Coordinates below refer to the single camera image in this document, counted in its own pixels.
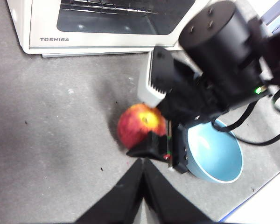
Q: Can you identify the glass oven door with handle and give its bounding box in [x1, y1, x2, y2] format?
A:
[29, 0, 203, 49]

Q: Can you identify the cream Toshiba toaster oven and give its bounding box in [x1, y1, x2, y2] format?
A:
[6, 0, 212, 58]

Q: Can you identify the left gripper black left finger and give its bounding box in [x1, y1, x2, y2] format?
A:
[74, 158, 145, 224]

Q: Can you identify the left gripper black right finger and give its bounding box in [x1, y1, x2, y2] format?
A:
[143, 158, 216, 224]

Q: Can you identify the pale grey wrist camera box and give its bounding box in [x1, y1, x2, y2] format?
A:
[137, 49, 167, 109]

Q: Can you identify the blue ribbed bowl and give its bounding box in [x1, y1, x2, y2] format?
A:
[186, 118, 245, 184]

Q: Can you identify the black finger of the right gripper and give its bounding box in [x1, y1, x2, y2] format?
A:
[125, 130, 168, 162]

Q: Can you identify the metal wire oven rack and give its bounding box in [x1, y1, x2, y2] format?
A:
[60, 0, 158, 15]

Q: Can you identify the red apple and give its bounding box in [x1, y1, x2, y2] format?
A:
[117, 103, 168, 150]

